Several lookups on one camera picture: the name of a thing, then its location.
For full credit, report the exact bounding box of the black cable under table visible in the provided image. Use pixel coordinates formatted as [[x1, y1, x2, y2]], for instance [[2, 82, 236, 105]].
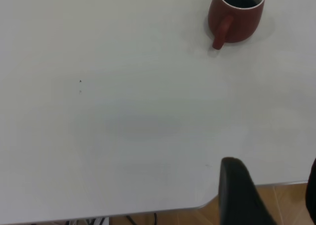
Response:
[[126, 212, 158, 225]]

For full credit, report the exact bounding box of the red ceramic mug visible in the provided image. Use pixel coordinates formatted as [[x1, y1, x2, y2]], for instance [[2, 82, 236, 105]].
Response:
[[207, 0, 266, 50]]

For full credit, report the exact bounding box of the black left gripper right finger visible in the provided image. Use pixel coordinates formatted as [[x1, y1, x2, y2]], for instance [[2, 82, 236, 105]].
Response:
[[305, 157, 316, 222]]

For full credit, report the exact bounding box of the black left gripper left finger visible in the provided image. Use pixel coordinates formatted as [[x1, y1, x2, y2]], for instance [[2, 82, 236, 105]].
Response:
[[219, 157, 278, 225]]

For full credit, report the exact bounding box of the dark coffee liquid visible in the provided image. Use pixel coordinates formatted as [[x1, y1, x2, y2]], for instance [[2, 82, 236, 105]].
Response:
[[220, 0, 259, 9]]

